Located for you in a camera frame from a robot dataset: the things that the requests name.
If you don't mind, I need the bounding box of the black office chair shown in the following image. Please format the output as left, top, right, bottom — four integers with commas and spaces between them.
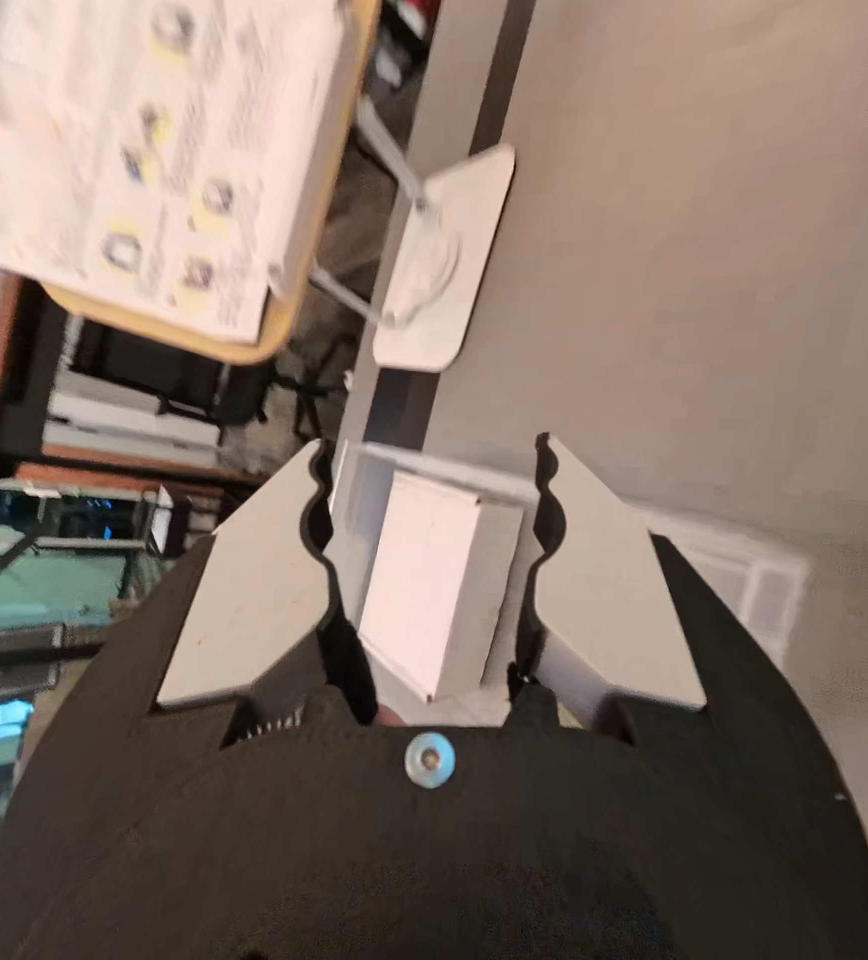
66, 315, 352, 444

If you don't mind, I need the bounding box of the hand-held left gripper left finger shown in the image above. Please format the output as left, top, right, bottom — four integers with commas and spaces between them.
155, 437, 343, 712

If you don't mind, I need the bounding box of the white stand base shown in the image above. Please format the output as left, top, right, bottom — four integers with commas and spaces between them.
372, 142, 517, 372

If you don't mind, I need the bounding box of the white cardboard box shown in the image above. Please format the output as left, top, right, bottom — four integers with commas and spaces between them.
325, 441, 547, 706

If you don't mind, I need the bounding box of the light wooden board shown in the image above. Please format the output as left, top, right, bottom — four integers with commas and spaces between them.
0, 0, 384, 369

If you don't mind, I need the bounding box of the white stand rod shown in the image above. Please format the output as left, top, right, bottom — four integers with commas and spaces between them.
306, 266, 401, 329
355, 93, 429, 215

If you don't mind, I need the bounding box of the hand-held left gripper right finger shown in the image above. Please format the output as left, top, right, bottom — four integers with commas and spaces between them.
531, 429, 708, 714

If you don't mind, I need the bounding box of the printed instruction sheet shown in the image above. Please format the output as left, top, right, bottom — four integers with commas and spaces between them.
0, 0, 360, 346

